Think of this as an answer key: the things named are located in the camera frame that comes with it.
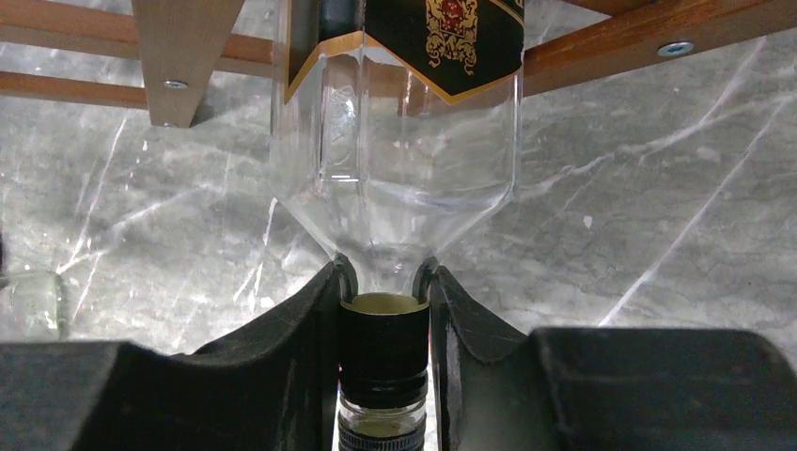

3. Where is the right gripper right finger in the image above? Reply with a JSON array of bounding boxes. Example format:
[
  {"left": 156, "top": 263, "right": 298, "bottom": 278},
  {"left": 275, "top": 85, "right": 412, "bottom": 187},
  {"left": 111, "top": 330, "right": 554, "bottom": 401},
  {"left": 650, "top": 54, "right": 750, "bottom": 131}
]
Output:
[{"left": 414, "top": 258, "right": 796, "bottom": 450}]

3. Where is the brown wooden wine rack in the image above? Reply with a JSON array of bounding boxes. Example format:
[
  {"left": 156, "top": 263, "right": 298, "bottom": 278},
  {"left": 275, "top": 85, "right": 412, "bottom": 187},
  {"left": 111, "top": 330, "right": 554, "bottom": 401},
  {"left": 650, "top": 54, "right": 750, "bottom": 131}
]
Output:
[{"left": 1, "top": 1, "right": 796, "bottom": 127}]

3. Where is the clear tall glass bottle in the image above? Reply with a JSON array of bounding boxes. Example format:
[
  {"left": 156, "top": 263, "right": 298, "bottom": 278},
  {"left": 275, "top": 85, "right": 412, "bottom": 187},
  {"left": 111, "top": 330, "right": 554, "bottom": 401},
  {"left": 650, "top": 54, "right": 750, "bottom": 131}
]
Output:
[{"left": 1, "top": 271, "right": 68, "bottom": 342}]

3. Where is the clear square labelled liquor bottle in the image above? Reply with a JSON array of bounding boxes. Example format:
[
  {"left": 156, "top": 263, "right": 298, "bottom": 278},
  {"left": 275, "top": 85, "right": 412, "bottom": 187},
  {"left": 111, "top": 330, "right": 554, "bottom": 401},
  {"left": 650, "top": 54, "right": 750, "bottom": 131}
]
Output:
[{"left": 270, "top": 1, "right": 525, "bottom": 450}]

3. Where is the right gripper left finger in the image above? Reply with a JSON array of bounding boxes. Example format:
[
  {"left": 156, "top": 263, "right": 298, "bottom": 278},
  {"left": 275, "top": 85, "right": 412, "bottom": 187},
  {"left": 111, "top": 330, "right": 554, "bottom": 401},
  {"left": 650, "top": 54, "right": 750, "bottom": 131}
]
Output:
[{"left": 1, "top": 256, "right": 357, "bottom": 450}]

